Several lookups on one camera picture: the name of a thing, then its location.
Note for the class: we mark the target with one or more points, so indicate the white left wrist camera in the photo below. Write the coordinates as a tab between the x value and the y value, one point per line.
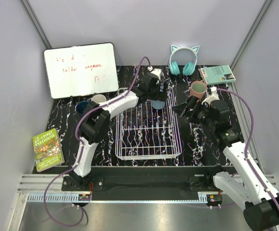
158	72

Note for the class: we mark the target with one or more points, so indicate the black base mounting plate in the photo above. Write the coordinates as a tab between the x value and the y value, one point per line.
102	179

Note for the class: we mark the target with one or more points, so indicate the dark blue ceramic mug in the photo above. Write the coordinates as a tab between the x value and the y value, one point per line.
81	106

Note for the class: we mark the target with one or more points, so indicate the light blue handled mug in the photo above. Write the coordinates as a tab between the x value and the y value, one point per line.
98	98

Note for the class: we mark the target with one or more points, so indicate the white whiteboard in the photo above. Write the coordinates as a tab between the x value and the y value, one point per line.
81	70

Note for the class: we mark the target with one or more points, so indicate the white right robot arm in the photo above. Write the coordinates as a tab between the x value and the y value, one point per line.
257	198

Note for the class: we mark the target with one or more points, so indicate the green plastic cup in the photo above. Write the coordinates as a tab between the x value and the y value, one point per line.
199	87

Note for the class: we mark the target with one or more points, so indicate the pink plastic cup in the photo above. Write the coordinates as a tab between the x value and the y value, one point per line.
192	93

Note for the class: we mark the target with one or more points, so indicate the grey cable duct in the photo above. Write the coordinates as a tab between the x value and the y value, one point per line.
196	198

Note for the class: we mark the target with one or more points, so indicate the teal book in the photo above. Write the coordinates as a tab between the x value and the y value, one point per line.
215	75

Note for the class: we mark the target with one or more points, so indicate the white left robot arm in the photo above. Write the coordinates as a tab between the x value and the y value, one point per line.
94	123

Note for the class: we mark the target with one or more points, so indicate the white wire dish rack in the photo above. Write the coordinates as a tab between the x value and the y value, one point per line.
147	133

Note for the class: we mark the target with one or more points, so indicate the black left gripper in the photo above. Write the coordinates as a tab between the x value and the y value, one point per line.
160	96

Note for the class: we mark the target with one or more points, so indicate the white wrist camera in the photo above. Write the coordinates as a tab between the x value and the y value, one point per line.
158	72
211	96

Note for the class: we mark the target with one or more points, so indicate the green treehouse book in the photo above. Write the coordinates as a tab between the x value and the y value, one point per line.
47	150

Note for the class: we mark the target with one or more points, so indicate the teal cat ear headphones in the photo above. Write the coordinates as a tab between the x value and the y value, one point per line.
183	55

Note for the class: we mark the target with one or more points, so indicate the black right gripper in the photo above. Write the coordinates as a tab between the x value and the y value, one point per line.
194	104

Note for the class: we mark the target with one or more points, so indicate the light blue plastic cup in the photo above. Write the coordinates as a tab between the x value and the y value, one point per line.
157	104

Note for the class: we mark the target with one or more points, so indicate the clear glass cup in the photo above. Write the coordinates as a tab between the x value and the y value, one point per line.
131	109

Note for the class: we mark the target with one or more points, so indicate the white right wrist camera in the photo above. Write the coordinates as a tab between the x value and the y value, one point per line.
211	96

